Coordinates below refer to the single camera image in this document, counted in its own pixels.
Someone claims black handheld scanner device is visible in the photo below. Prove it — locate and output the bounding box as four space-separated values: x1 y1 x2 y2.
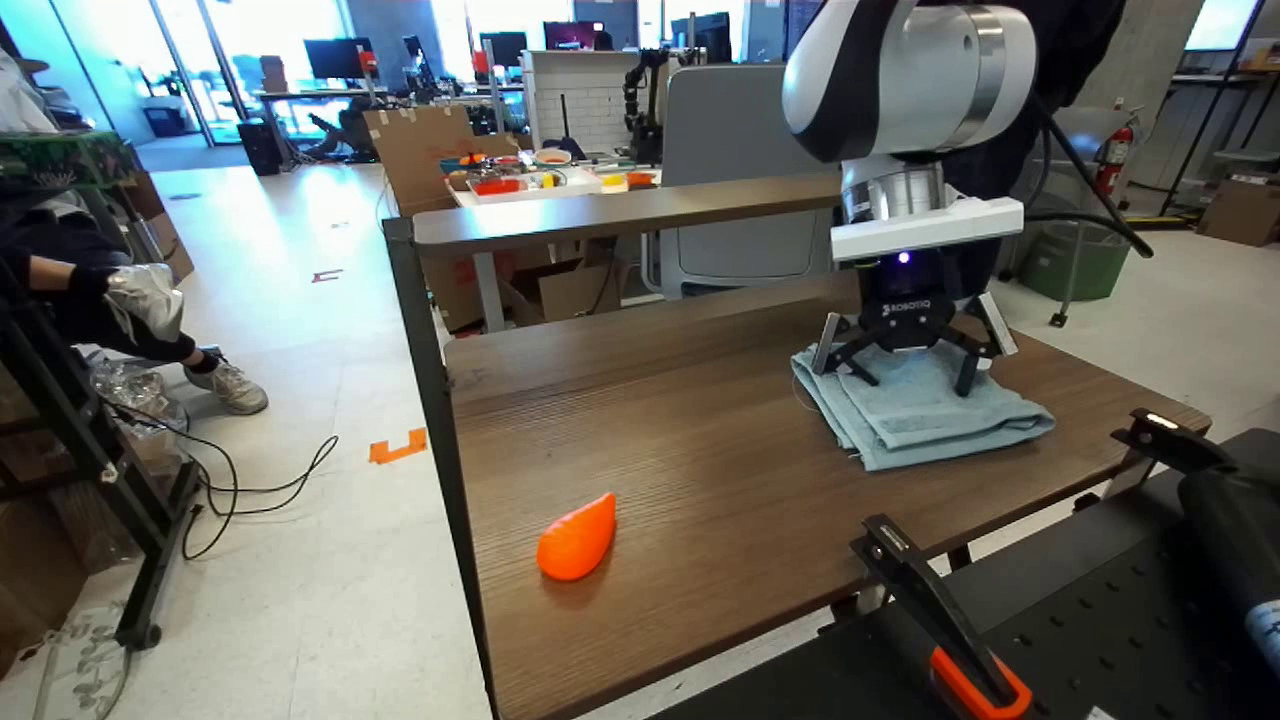
1117 409 1280 656

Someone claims orange carrot toy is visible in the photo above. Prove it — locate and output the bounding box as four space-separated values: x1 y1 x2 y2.
535 494 615 586

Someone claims cardboard box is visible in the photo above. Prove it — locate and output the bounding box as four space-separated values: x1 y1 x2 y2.
363 103 514 334

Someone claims light blue towel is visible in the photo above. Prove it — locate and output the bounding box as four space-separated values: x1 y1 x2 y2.
790 348 1055 474

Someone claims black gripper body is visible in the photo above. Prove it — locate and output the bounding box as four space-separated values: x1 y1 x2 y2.
856 247 964 354

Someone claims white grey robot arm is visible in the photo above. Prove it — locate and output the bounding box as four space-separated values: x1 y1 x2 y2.
781 0 1126 397

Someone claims seated person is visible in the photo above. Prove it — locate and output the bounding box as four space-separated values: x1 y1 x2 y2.
0 26 274 421

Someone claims black orange clamp near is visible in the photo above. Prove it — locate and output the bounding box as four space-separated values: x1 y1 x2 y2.
856 515 1032 720

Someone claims green bin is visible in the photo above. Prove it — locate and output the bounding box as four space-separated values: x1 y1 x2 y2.
1016 222 1127 302

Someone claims long wooden shelf board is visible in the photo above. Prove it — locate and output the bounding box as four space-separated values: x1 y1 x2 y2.
412 175 842 252

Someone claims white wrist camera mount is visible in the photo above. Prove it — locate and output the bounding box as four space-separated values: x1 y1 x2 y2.
833 195 1023 266

